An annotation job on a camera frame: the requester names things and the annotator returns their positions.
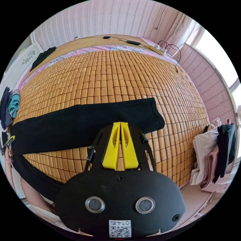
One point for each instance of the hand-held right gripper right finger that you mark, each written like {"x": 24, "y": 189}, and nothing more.
{"x": 130, "y": 154}

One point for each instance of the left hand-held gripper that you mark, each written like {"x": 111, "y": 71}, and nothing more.
{"x": 4, "y": 140}

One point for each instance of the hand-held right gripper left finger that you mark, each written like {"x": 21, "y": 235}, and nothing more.
{"x": 112, "y": 150}

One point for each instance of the black pants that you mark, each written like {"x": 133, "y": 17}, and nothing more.
{"x": 79, "y": 124}

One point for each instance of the person's left forearm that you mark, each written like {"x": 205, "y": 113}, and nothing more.
{"x": 11, "y": 178}

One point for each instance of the person's left hand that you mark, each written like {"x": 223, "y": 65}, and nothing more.
{"x": 8, "y": 153}

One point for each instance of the pile of clothes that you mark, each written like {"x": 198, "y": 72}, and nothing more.
{"x": 12, "y": 106}

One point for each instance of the person's body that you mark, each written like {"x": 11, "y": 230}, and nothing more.
{"x": 35, "y": 199}

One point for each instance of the bed with woven mat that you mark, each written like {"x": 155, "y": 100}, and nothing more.
{"x": 116, "y": 79}

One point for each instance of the clothes rack with garments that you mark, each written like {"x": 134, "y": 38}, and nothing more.
{"x": 209, "y": 150}

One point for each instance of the folded black garment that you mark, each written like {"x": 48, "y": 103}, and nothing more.
{"x": 42, "y": 57}

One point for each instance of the white power strip with plugs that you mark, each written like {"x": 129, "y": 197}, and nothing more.
{"x": 157, "y": 49}

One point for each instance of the long black oval device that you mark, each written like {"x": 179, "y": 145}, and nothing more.
{"x": 133, "y": 42}

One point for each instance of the small black oval device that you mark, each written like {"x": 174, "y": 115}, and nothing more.
{"x": 106, "y": 37}

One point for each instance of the window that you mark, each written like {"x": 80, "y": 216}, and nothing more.
{"x": 224, "y": 62}

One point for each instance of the pale curtain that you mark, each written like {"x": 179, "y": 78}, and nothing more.
{"x": 181, "y": 32}

